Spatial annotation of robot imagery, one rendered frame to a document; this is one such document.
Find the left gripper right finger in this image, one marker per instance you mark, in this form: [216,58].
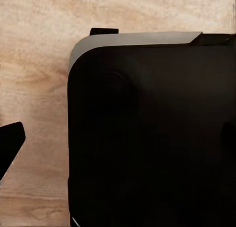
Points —
[228,137]

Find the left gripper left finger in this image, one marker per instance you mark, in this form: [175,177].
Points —
[12,137]

